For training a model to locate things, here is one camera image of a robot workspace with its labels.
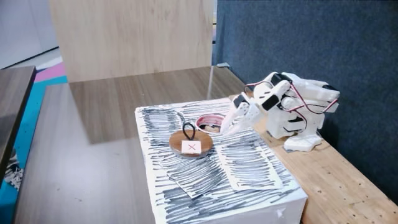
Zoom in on long paper sheet black strokes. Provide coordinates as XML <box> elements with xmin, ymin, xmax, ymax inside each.
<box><xmin>214</xmin><ymin>141</ymin><xmax>284</xmax><ymax>192</ymax></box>

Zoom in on white label with red cross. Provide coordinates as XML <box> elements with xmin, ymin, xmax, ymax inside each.
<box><xmin>181</xmin><ymin>140</ymin><xmax>202</xmax><ymax>155</ymax></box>

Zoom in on round wooden lid black loop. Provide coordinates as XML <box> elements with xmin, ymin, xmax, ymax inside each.
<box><xmin>169</xmin><ymin>122</ymin><xmax>214</xmax><ymax>160</ymax></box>

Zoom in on crumpled paper sheet black strokes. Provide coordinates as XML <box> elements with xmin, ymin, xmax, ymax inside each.
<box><xmin>158</xmin><ymin>149</ymin><xmax>231</xmax><ymax>199</ymax></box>

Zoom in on flat paper sheet black strokes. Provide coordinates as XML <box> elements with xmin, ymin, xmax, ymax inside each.
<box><xmin>141</xmin><ymin>107</ymin><xmax>187</xmax><ymax>147</ymax></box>

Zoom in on felt partition panel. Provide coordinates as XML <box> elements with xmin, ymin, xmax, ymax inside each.
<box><xmin>212</xmin><ymin>0</ymin><xmax>398</xmax><ymax>206</ymax></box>

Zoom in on white box with black strokes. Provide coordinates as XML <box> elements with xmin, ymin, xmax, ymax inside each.
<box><xmin>134</xmin><ymin>98</ymin><xmax>308</xmax><ymax>224</ymax></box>

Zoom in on pale wooden plank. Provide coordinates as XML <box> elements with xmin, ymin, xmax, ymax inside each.
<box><xmin>228</xmin><ymin>93</ymin><xmax>398</xmax><ymax>224</ymax></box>

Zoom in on light wooden board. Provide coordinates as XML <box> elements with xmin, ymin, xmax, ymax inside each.
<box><xmin>49</xmin><ymin>0</ymin><xmax>216</xmax><ymax>83</ymax></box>

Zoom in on dark wooden side table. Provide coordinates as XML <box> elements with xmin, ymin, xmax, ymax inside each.
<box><xmin>0</xmin><ymin>65</ymin><xmax>37</xmax><ymax>185</ymax></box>

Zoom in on red black wrist cable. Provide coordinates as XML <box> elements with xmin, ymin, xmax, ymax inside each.
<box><xmin>244</xmin><ymin>80</ymin><xmax>275</xmax><ymax>95</ymax></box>

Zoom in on red black upper arm cable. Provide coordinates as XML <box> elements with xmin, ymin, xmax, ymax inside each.
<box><xmin>279</xmin><ymin>81</ymin><xmax>340</xmax><ymax>115</ymax></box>

